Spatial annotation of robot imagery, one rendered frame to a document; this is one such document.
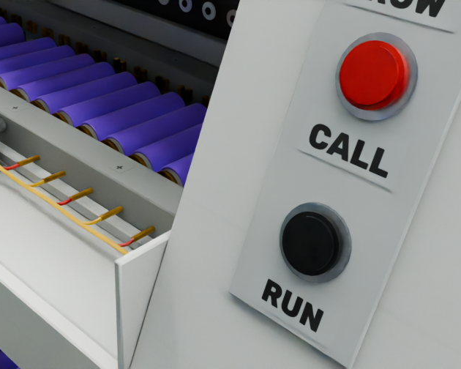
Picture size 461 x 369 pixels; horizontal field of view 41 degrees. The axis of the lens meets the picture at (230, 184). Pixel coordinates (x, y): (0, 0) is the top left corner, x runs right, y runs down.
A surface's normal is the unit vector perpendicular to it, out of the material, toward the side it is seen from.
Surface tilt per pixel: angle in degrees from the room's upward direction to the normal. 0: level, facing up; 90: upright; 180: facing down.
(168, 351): 90
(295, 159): 90
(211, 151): 90
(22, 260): 20
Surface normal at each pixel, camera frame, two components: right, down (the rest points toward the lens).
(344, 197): -0.59, 0.03
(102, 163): 0.07, -0.85
